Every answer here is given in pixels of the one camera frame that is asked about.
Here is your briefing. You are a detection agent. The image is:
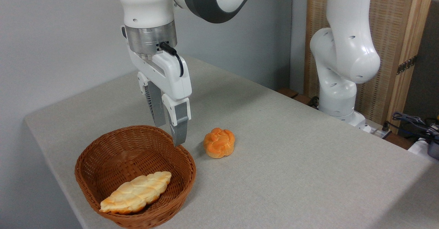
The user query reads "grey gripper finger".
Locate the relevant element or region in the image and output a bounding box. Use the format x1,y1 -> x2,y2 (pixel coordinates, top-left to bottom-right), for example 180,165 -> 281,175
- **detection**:
137,71 -> 167,128
162,93 -> 191,147

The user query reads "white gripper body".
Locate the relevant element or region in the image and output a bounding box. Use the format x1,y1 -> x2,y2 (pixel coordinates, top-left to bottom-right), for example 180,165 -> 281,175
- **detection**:
129,46 -> 192,102

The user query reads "long braided bread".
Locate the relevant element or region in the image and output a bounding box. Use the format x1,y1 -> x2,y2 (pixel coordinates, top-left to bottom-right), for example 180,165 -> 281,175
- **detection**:
99,171 -> 172,215

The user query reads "round orange bread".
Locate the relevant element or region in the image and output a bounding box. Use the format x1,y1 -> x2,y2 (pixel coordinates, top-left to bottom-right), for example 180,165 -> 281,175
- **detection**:
203,128 -> 236,159

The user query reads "brown wicker basket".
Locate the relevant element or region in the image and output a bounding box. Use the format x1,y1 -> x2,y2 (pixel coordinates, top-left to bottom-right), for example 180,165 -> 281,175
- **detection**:
74,125 -> 197,229

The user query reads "brown wooden board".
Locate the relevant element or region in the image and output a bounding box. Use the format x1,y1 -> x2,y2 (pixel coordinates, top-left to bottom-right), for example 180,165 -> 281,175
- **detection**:
277,87 -> 299,99

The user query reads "wooden woven screen panel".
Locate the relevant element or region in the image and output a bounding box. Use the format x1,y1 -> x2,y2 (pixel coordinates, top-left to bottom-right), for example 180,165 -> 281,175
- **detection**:
304,0 -> 437,134

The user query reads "dark metal hinge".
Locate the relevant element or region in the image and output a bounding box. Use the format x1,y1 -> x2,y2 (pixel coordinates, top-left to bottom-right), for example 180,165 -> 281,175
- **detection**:
397,55 -> 418,75

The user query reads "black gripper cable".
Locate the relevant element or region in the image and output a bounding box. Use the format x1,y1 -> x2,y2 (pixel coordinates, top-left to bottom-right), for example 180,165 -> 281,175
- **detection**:
159,42 -> 185,78

